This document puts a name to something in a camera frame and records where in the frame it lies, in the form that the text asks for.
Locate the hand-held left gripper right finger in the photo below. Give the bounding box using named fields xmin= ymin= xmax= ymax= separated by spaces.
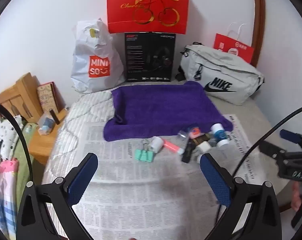
xmin=200 ymin=152 xmax=282 ymax=240

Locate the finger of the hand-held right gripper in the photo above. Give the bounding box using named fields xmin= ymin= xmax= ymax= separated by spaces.
xmin=279 ymin=129 xmax=302 ymax=150
xmin=259 ymin=140 xmax=288 ymax=161

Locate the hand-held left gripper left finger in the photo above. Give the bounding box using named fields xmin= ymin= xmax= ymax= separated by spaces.
xmin=16 ymin=152 xmax=99 ymax=240

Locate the white charger plug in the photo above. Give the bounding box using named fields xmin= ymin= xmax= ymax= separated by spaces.
xmin=196 ymin=141 xmax=211 ymax=154

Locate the black marker pen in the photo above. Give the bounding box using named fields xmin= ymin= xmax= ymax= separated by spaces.
xmin=181 ymin=140 xmax=195 ymax=163

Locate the small brown gold bottle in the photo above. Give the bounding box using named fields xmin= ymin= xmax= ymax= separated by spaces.
xmin=192 ymin=135 xmax=211 ymax=147

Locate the blue and white bottle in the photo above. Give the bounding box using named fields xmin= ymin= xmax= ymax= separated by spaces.
xmin=210 ymin=123 xmax=230 ymax=148

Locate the pink highlighter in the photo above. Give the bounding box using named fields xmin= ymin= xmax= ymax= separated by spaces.
xmin=162 ymin=140 xmax=184 ymax=155

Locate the green binder clip bundle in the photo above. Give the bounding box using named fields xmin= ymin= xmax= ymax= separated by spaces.
xmin=135 ymin=139 xmax=154 ymax=162

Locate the small white tape roll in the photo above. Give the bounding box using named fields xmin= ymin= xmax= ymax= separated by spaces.
xmin=150 ymin=136 xmax=163 ymax=153

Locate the person's right hand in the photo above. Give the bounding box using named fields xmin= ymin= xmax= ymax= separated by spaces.
xmin=291 ymin=181 xmax=302 ymax=212

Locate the wooden nightstand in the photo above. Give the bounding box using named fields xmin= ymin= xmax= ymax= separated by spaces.
xmin=29 ymin=105 xmax=69 ymax=165

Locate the green blanket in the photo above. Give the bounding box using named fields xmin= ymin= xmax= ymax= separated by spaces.
xmin=14 ymin=122 xmax=42 ymax=190

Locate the newspaper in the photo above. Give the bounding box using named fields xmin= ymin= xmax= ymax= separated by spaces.
xmin=72 ymin=114 xmax=260 ymax=240

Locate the clear bag with blue box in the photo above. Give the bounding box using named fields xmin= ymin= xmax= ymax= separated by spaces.
xmin=37 ymin=112 xmax=54 ymax=135

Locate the small black stick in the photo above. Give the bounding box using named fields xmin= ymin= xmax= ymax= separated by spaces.
xmin=49 ymin=109 xmax=60 ymax=125

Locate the pink patterned blanket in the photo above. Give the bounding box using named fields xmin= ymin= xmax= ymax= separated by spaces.
xmin=0 ymin=157 xmax=19 ymax=235

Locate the white patterned pillow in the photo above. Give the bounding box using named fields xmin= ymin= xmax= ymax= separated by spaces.
xmin=0 ymin=116 xmax=24 ymax=160

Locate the floral patterned book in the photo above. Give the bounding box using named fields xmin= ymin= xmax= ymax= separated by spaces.
xmin=37 ymin=81 xmax=65 ymax=114

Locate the grey waist bag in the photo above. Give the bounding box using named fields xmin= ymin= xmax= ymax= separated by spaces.
xmin=177 ymin=42 xmax=265 ymax=105

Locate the white plastic shopping bag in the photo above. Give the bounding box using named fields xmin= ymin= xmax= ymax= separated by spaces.
xmin=71 ymin=19 xmax=125 ymax=94

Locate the purple towel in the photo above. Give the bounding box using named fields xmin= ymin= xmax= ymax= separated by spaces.
xmin=103 ymin=81 xmax=234 ymax=142

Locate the wooden headboard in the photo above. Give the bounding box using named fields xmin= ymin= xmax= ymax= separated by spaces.
xmin=0 ymin=72 xmax=45 ymax=123

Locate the small red paper bag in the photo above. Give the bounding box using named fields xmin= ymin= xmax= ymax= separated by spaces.
xmin=214 ymin=22 xmax=255 ymax=67

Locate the black headphone box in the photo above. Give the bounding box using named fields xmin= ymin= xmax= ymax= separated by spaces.
xmin=124 ymin=32 xmax=176 ymax=82

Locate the red gift bag gold print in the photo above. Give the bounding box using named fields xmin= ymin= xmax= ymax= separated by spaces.
xmin=106 ymin=0 xmax=190 ymax=34

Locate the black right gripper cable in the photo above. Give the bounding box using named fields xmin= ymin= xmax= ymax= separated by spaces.
xmin=217 ymin=106 xmax=302 ymax=219

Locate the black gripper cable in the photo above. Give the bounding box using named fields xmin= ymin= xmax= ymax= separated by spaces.
xmin=217 ymin=106 xmax=302 ymax=219
xmin=0 ymin=99 xmax=34 ymax=183

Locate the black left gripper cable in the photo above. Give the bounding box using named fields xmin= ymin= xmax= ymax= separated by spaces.
xmin=0 ymin=99 xmax=34 ymax=183

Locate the curved brown wooden frame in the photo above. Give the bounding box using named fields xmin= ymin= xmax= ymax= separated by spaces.
xmin=252 ymin=0 xmax=266 ymax=68

